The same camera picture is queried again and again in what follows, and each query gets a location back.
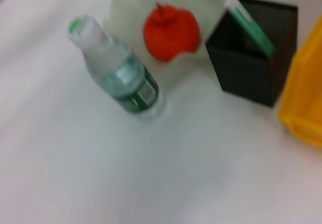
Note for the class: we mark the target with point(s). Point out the clear green-label water bottle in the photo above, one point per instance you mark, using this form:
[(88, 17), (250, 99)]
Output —
[(120, 70)]

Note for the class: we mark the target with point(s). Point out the black mesh pen holder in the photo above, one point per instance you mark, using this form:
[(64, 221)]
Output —
[(241, 70)]

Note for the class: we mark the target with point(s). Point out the translucent glass fruit plate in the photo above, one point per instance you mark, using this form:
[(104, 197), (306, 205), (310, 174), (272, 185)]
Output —
[(125, 12)]

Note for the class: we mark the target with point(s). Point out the yellow plastic bin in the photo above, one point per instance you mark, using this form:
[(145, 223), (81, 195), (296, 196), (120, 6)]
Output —
[(304, 95)]

